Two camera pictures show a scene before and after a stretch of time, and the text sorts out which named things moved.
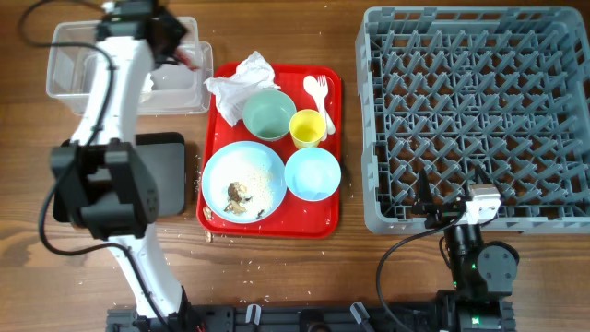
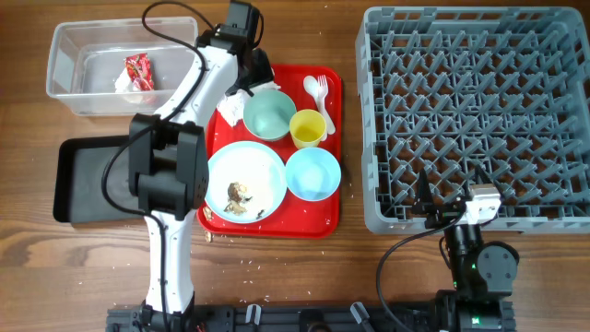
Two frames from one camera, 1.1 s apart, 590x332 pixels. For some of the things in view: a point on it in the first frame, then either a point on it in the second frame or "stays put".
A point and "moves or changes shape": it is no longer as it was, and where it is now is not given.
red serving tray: [276, 173] stays put
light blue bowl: [312, 174] stays put
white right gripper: [440, 213] stays put
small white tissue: [149, 83] moves or changes shape
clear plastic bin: [171, 88] stays put
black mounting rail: [488, 315] stays put
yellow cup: [306, 127] stays put
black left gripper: [180, 29] to [264, 75]
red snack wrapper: [182, 57] moves or changes shape
